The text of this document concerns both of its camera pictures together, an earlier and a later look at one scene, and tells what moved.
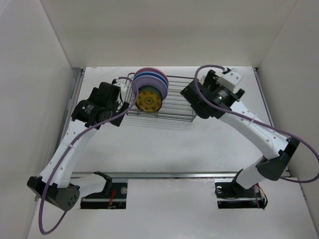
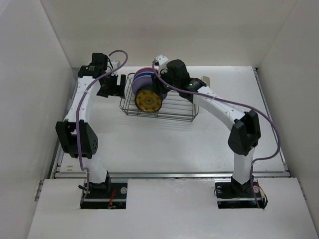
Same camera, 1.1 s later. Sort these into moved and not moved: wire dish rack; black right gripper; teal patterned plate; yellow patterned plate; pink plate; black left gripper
Moved: black right gripper; black left gripper
Not moved: yellow patterned plate; pink plate; wire dish rack; teal patterned plate
